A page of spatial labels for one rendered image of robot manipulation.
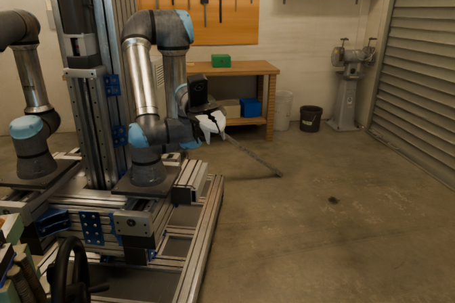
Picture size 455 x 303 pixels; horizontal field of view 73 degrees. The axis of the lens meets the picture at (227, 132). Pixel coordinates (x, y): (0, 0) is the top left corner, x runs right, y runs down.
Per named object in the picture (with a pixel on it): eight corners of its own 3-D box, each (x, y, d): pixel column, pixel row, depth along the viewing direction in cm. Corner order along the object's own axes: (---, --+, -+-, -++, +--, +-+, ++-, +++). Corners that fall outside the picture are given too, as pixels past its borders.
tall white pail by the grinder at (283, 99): (294, 131, 392) (297, 95, 375) (270, 132, 388) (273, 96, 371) (286, 123, 419) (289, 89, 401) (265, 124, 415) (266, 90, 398)
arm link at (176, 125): (166, 143, 100) (164, 111, 96) (200, 138, 103) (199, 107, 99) (170, 153, 93) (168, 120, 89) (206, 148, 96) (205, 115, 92)
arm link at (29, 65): (24, 143, 134) (-14, 9, 113) (38, 130, 147) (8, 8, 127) (53, 142, 135) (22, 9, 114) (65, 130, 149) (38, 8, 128)
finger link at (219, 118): (235, 147, 68) (223, 132, 76) (232, 122, 65) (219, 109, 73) (222, 150, 67) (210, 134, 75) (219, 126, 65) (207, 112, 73)
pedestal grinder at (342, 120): (365, 130, 395) (382, 38, 352) (331, 132, 389) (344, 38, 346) (351, 120, 429) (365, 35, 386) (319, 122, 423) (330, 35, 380)
